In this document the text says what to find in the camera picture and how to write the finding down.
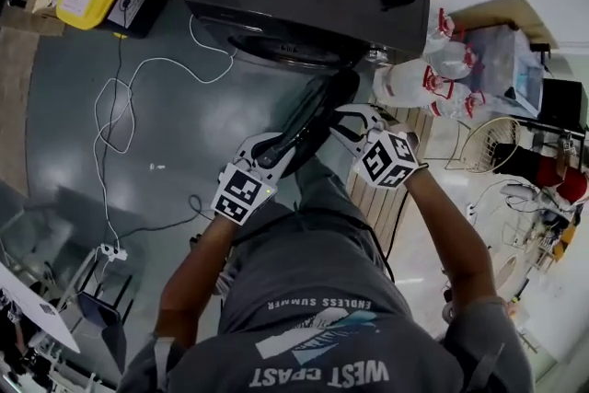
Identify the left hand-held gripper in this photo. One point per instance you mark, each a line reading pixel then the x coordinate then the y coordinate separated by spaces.
pixel 241 193

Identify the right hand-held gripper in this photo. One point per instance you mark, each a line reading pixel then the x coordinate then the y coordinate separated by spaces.
pixel 386 158

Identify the black machine door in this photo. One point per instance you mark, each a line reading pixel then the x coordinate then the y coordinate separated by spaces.
pixel 317 106

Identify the person's left forearm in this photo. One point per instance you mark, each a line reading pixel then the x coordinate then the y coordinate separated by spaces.
pixel 198 262

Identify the person's right forearm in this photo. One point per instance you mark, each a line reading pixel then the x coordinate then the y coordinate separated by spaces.
pixel 451 239

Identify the large clear water jug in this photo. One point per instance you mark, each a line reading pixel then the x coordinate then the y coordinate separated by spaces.
pixel 453 106
pixel 400 83
pixel 437 37
pixel 453 60

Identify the person's grey trousers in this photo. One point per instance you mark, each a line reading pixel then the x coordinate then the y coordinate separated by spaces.
pixel 322 188

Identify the wooden slat mat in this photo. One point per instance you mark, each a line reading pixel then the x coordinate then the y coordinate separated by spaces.
pixel 382 198

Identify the small white floor scrap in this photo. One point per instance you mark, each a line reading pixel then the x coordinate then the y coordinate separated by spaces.
pixel 157 166

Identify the clear plastic bag of items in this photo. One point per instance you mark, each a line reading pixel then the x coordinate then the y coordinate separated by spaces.
pixel 501 64

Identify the white floor fan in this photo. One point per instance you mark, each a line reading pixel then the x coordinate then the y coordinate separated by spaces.
pixel 520 193

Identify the white power strip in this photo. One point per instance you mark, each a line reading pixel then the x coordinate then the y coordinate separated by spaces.
pixel 114 251

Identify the large cardboard sheet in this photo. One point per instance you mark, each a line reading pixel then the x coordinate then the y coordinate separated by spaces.
pixel 501 11

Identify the person's grey printed shirt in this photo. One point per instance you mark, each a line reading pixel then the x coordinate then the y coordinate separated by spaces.
pixel 322 336

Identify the black cabinet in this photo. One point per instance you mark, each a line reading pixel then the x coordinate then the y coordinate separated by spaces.
pixel 563 101

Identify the dark blue chair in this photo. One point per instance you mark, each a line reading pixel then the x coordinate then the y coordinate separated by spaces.
pixel 103 317

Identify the long beige floor rug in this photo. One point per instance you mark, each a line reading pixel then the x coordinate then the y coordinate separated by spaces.
pixel 16 106

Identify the brown floor sheet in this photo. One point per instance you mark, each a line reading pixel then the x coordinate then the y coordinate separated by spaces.
pixel 27 20

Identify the white desk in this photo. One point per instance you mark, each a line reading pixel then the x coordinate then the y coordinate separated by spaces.
pixel 32 303

